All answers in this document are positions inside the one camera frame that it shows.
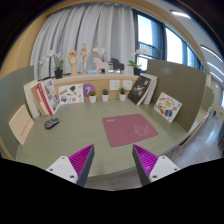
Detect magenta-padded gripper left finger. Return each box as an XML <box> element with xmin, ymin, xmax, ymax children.
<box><xmin>45</xmin><ymin>143</ymin><xmax>96</xmax><ymax>188</ymax></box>

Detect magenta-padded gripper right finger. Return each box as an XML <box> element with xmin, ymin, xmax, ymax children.
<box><xmin>132</xmin><ymin>144</ymin><xmax>181</xmax><ymax>187</ymax></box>

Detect dark grey computer mouse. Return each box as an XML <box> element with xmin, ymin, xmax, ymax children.
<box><xmin>44</xmin><ymin>117</ymin><xmax>60</xmax><ymax>130</ymax></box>

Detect pink mouse pad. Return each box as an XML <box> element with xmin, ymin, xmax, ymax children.
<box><xmin>101</xmin><ymin>113</ymin><xmax>160</xmax><ymax>148</ymax></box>

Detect colourful picture card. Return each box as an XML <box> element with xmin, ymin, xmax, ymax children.
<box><xmin>153</xmin><ymin>91</ymin><xmax>183</xmax><ymax>124</ymax></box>

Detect small plant in white pot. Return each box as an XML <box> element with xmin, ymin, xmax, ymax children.
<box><xmin>101</xmin><ymin>88</ymin><xmax>110</xmax><ymax>103</ymax></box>
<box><xmin>88</xmin><ymin>89</ymin><xmax>98</xmax><ymax>104</ymax></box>
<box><xmin>118</xmin><ymin>87</ymin><xmax>128</xmax><ymax>102</ymax></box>

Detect white sticker sheet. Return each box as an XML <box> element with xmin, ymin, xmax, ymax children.
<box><xmin>57</xmin><ymin>83</ymin><xmax>85</xmax><ymax>106</ymax></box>

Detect beige booklet with red text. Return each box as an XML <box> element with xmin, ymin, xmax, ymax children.
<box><xmin>8</xmin><ymin>104</ymin><xmax>35</xmax><ymax>146</ymax></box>

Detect black cover book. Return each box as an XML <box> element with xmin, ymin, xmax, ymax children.
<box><xmin>127</xmin><ymin>75</ymin><xmax>153</xmax><ymax>106</ymax></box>

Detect white book with picture cover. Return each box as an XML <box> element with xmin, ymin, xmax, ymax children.
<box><xmin>39</xmin><ymin>78</ymin><xmax>61</xmax><ymax>114</ymax></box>

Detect white book behind black book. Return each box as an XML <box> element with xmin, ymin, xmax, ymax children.
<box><xmin>141</xmin><ymin>73</ymin><xmax>159</xmax><ymax>106</ymax></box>

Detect purple round number sign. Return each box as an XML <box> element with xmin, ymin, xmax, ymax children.
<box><xmin>82</xmin><ymin>83</ymin><xmax>97</xmax><ymax>98</ymax></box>

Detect red book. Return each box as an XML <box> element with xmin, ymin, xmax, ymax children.
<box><xmin>35</xmin><ymin>81</ymin><xmax>51</xmax><ymax>116</ymax></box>

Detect thick white book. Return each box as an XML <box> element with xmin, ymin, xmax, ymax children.
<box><xmin>23</xmin><ymin>79</ymin><xmax>42</xmax><ymax>120</ymax></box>

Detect wooden desk ledge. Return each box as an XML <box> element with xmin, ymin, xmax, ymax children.
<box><xmin>32</xmin><ymin>71</ymin><xmax>159</xmax><ymax>103</ymax></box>

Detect green desk partition panel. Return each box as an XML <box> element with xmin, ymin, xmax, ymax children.
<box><xmin>145</xmin><ymin>59</ymin><xmax>208</xmax><ymax>133</ymax></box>
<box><xmin>0</xmin><ymin>65</ymin><xmax>36</xmax><ymax>159</ymax></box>

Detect white orchid in black pot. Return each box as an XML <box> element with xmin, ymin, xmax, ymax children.
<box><xmin>38</xmin><ymin>49</ymin><xmax>65</xmax><ymax>80</ymax></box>
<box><xmin>127</xmin><ymin>47</ymin><xmax>153</xmax><ymax>76</ymax></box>

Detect wooden hand model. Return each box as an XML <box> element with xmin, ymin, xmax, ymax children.
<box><xmin>66</xmin><ymin>49</ymin><xmax>80</xmax><ymax>77</ymax></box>

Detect black horse figure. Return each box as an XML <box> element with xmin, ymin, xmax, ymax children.
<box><xmin>109</xmin><ymin>57</ymin><xmax>125</xmax><ymax>73</ymax></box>

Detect wooden mannequin figure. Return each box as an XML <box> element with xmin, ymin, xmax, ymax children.
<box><xmin>79</xmin><ymin>42</ymin><xmax>92</xmax><ymax>75</ymax></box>

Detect white orchid behind pink horse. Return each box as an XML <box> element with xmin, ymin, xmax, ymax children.
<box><xmin>92</xmin><ymin>46</ymin><xmax>108</xmax><ymax>63</ymax></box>

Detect dark-framed window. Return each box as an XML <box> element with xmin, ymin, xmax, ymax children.
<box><xmin>133</xmin><ymin>9</ymin><xmax>206</xmax><ymax>73</ymax></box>

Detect grey curtain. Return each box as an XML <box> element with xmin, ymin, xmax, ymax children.
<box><xmin>29</xmin><ymin>3</ymin><xmax>138</xmax><ymax>81</ymax></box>

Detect ceiling lights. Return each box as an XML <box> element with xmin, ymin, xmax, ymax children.
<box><xmin>169</xmin><ymin>9</ymin><xmax>224</xmax><ymax>84</ymax></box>

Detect white wall socket plate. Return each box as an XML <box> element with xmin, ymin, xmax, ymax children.
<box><xmin>109</xmin><ymin>79</ymin><xmax>121</xmax><ymax>91</ymax></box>
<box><xmin>122</xmin><ymin>79</ymin><xmax>134</xmax><ymax>91</ymax></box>

